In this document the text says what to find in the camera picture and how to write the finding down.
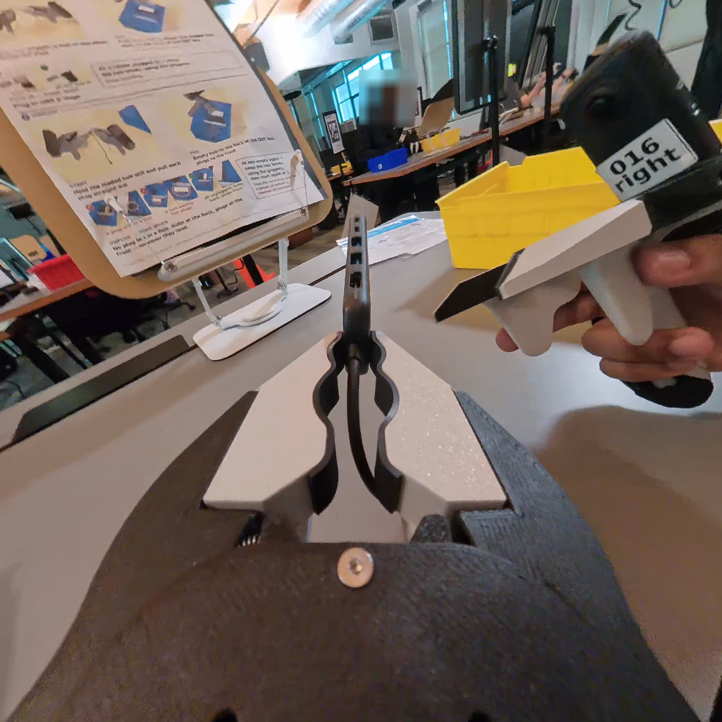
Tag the blue plastic bin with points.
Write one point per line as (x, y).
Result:
(387, 159)

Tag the red plastic bin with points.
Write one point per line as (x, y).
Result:
(56, 273)

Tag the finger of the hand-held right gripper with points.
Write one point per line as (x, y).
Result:
(575, 242)

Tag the grey cardboard panel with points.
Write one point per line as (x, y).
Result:
(369, 204)

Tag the silver ventilation ducts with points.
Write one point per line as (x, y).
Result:
(349, 14)

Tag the black computer monitor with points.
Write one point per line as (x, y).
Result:
(533, 39)
(479, 51)

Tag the black USB hub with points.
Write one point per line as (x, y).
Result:
(356, 304)

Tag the instruction sheet on stand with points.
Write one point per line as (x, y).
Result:
(248, 316)

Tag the black desk strip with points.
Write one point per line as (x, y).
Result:
(101, 383)

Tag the orange traffic cone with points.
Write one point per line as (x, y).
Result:
(248, 271)

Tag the small yellow bin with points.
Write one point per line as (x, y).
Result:
(443, 141)

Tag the wooden workbench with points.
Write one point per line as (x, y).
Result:
(451, 155)

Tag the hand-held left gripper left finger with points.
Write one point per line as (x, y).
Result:
(271, 451)

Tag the person's right hand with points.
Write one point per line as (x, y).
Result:
(665, 355)

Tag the yellow plastic bin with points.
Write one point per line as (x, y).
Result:
(507, 220)

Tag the white fiducial marker sign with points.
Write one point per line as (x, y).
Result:
(334, 131)

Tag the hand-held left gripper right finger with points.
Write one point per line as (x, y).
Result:
(445, 451)

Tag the laminated paper sheet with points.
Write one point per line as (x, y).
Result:
(406, 237)

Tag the printed instruction sheet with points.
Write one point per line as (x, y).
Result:
(141, 141)

